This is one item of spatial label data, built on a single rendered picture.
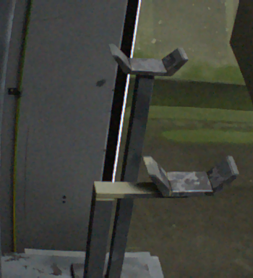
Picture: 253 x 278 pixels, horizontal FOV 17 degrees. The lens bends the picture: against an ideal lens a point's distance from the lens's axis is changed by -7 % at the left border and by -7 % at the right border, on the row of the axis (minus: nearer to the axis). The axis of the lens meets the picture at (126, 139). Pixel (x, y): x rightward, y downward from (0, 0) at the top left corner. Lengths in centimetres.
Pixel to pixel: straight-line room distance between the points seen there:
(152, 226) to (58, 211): 97
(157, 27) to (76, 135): 153
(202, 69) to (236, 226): 67
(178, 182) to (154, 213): 172
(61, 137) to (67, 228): 19
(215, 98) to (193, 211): 57
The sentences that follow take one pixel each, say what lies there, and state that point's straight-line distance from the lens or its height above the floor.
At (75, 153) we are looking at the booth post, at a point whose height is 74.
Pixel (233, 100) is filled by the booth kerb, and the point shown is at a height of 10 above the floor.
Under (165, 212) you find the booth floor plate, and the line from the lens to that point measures 244.
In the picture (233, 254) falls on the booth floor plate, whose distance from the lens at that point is 233.
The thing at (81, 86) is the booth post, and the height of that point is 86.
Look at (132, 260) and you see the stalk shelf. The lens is 110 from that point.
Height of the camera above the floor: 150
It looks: 32 degrees down
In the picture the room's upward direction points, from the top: 9 degrees clockwise
